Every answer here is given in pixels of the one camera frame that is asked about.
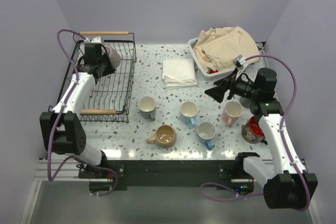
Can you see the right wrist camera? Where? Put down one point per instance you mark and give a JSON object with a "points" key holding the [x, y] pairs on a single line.
{"points": [[240, 63]]}

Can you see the grey green faceted mug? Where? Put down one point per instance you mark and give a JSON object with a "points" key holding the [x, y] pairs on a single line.
{"points": [[147, 106]]}

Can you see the red inside patterned mug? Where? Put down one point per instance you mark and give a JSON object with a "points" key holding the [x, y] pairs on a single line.
{"points": [[251, 132]]}

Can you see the folded white towel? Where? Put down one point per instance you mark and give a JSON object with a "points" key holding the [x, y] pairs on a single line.
{"points": [[179, 73]]}

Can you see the light blue faceted mug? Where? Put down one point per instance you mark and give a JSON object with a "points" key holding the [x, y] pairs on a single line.
{"points": [[188, 113]]}

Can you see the white plastic basin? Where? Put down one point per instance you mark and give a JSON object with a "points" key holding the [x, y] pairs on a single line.
{"points": [[202, 70]]}

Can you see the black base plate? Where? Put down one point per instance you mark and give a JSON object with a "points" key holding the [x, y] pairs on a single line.
{"points": [[173, 173]]}

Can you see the blue speckled mug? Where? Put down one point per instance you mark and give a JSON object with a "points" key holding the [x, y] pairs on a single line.
{"points": [[206, 132]]}

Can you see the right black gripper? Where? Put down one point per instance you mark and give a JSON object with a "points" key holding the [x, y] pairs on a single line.
{"points": [[217, 93]]}

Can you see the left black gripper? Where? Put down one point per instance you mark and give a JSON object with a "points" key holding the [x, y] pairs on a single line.
{"points": [[111, 68]]}

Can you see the dark green glossy mug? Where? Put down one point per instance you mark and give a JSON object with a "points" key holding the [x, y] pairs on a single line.
{"points": [[245, 102]]}

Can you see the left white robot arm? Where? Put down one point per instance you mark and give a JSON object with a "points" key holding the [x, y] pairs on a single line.
{"points": [[61, 127]]}

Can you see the purple mug black handle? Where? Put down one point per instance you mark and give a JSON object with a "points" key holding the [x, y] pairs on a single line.
{"points": [[114, 56]]}

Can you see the black wire dish rack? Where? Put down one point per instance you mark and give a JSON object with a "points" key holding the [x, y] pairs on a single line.
{"points": [[109, 100]]}

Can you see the pale pink mug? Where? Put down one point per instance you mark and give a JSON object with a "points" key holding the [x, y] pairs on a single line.
{"points": [[231, 113]]}

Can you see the tan glazed round mug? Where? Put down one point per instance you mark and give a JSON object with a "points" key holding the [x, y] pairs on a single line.
{"points": [[164, 136]]}

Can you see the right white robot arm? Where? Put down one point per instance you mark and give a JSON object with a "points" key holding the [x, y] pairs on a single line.
{"points": [[288, 185]]}

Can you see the beige cloth bag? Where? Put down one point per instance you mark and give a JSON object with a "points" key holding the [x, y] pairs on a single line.
{"points": [[226, 31]]}

